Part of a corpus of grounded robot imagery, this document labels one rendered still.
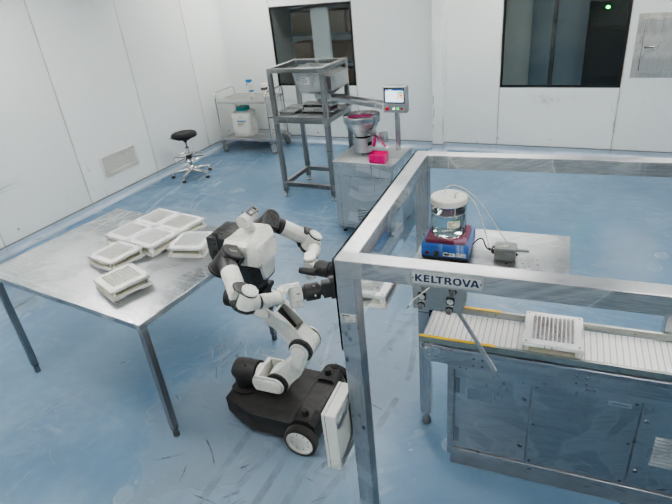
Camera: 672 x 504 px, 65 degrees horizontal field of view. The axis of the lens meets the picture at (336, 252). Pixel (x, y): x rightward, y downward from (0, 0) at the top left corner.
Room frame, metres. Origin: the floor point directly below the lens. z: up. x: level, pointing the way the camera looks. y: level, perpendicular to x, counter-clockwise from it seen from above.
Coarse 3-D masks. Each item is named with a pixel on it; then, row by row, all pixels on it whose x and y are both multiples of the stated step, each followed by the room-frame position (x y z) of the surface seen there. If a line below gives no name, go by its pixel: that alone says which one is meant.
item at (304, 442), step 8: (296, 424) 2.17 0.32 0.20; (288, 432) 2.15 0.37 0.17; (296, 432) 2.12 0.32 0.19; (304, 432) 2.11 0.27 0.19; (312, 432) 2.13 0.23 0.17; (288, 440) 2.15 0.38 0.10; (296, 440) 2.14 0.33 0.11; (304, 440) 2.12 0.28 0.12; (312, 440) 2.09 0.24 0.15; (296, 448) 2.14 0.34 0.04; (304, 448) 2.12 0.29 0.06; (312, 448) 2.09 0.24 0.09
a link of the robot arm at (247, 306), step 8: (240, 296) 2.04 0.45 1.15; (264, 296) 2.07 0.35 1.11; (272, 296) 2.09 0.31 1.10; (280, 296) 2.11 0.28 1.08; (240, 304) 2.03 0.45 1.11; (248, 304) 2.02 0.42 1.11; (256, 304) 2.03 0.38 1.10; (264, 304) 2.05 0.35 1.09; (272, 304) 2.08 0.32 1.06; (240, 312) 2.04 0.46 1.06; (248, 312) 2.03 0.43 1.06
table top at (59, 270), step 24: (120, 216) 3.88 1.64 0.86; (72, 240) 3.51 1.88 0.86; (96, 240) 3.47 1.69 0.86; (24, 264) 3.20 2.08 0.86; (48, 264) 3.16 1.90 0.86; (72, 264) 3.13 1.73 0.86; (144, 264) 3.02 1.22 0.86; (168, 264) 2.98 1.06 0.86; (192, 264) 2.95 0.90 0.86; (24, 288) 2.89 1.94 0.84; (48, 288) 2.84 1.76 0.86; (72, 288) 2.80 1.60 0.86; (144, 288) 2.71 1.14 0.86; (168, 288) 2.68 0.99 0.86; (192, 288) 2.66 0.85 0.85; (96, 312) 2.52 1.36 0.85; (120, 312) 2.48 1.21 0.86; (144, 312) 2.45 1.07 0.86
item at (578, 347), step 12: (528, 312) 2.02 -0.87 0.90; (528, 324) 1.93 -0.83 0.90; (540, 324) 1.93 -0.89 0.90; (576, 324) 1.90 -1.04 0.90; (528, 336) 1.85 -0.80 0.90; (540, 336) 1.84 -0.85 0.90; (552, 336) 1.83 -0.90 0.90; (576, 336) 1.82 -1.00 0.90; (552, 348) 1.77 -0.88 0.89; (564, 348) 1.75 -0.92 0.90; (576, 348) 1.74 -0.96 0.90
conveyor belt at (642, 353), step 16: (432, 320) 2.14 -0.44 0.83; (448, 320) 2.12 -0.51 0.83; (480, 320) 2.10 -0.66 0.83; (496, 320) 2.08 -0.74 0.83; (448, 336) 2.00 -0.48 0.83; (464, 336) 1.99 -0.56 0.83; (480, 336) 1.97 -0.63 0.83; (496, 336) 1.96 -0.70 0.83; (512, 336) 1.95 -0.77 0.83; (592, 336) 1.89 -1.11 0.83; (608, 336) 1.88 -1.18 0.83; (624, 336) 1.87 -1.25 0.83; (592, 352) 1.78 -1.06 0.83; (608, 352) 1.77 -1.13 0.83; (624, 352) 1.76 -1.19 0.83; (640, 352) 1.75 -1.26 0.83; (656, 352) 1.74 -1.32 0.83; (656, 368) 1.65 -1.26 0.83
